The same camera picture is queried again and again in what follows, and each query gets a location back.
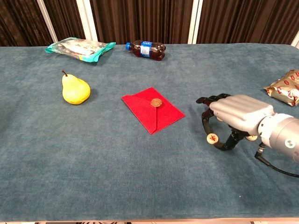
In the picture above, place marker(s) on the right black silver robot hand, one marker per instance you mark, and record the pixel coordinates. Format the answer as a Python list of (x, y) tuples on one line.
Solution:
[(243, 112)]

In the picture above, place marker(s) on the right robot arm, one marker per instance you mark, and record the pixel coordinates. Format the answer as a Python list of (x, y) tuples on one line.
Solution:
[(280, 133)]

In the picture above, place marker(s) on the gold red snack package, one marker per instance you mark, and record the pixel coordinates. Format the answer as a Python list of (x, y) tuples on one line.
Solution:
[(285, 89)]

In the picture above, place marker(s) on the red envelope with gold seal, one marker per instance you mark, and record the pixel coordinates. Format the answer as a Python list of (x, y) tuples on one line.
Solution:
[(144, 112)]

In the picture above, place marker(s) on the small cola bottle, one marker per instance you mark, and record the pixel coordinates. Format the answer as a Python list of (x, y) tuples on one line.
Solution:
[(151, 50)]

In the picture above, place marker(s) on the black pleated curtain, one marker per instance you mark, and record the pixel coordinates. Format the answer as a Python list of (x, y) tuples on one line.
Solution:
[(140, 21)]

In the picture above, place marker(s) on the teal table cloth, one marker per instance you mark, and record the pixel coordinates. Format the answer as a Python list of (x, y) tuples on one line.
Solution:
[(93, 163)]

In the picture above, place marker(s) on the yellow pear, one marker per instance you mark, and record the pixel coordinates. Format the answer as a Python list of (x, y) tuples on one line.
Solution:
[(74, 91)]

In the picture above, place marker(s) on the teal snack bag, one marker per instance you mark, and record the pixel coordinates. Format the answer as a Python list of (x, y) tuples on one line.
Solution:
[(79, 49)]

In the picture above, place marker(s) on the wide white frame post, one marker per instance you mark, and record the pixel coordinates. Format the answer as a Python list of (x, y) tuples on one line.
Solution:
[(86, 21), (195, 21), (296, 40)]

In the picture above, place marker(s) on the thin white frame post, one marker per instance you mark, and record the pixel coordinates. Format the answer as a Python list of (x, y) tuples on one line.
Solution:
[(47, 22)]

